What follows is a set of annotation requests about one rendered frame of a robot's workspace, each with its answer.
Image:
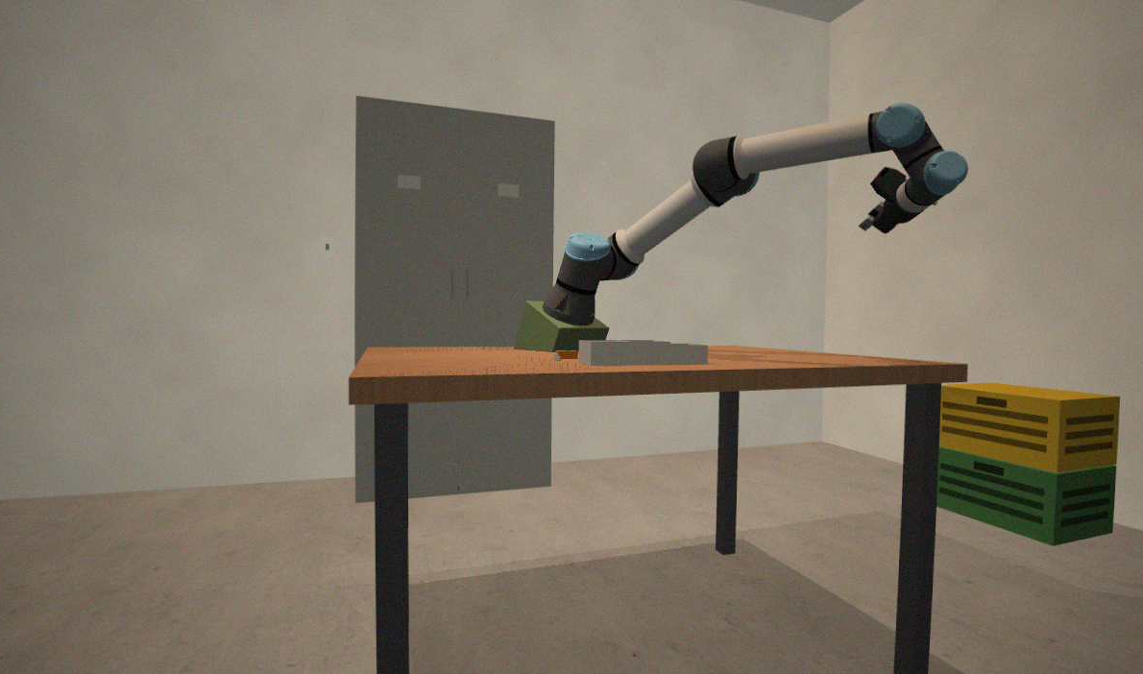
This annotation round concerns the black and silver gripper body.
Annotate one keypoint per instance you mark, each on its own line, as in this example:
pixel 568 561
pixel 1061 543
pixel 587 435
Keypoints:
pixel 897 209

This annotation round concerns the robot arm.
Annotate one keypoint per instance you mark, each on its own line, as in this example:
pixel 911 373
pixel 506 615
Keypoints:
pixel 590 258

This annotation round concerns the beige three-compartment bin rack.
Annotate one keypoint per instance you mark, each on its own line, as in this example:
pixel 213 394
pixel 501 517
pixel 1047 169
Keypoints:
pixel 640 352

